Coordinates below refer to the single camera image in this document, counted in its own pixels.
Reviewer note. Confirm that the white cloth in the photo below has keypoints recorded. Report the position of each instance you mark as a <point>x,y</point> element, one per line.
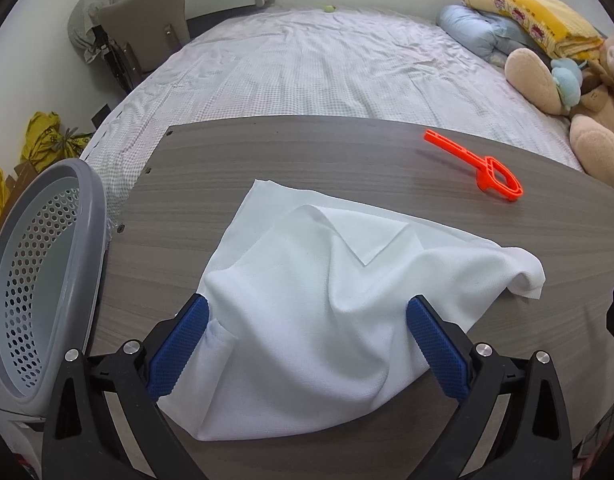
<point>312,285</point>

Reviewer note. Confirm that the light blue pillow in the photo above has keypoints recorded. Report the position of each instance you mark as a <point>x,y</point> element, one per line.
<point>467,25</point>

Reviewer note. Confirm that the grey perforated basket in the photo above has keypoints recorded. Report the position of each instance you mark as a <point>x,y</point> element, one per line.
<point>37,260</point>

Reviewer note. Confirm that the brown teddy bear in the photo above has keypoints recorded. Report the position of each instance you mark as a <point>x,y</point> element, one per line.
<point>597,145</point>

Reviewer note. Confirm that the small blue plush toy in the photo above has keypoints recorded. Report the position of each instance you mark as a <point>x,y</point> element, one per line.
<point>567,80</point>

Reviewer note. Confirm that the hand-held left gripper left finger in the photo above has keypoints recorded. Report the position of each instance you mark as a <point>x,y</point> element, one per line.
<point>179,350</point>

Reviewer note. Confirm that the grey chair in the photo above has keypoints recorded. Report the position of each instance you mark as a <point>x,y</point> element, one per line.
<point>147,15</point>

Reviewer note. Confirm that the grey cloth on chair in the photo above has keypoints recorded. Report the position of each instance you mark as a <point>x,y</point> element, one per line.
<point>84,15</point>

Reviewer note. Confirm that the bed with checked sheet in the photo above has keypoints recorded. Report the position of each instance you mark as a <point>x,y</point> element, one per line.
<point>312,60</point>

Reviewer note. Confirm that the orange plastic tool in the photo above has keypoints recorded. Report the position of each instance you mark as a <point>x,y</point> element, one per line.
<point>449,146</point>

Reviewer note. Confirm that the yellow folded blanket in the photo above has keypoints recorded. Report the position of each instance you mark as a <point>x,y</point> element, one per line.
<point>537,10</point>

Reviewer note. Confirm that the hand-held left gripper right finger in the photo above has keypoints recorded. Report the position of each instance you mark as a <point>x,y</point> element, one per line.
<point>437,350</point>

